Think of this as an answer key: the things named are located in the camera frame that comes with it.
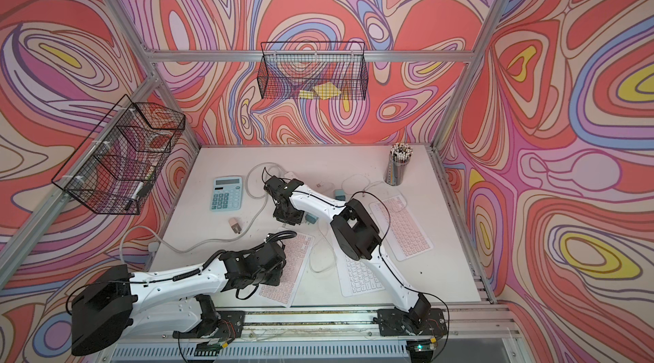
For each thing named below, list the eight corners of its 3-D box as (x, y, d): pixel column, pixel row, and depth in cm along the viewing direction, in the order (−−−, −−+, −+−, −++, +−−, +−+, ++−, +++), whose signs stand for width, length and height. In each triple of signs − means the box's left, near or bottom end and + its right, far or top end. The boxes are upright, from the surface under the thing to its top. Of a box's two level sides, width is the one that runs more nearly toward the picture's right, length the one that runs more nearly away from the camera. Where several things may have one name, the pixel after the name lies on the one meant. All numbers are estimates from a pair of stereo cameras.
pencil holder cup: (384, 186, 106) (392, 158, 92) (382, 171, 111) (389, 142, 98) (404, 186, 106) (415, 158, 92) (400, 171, 111) (410, 142, 98)
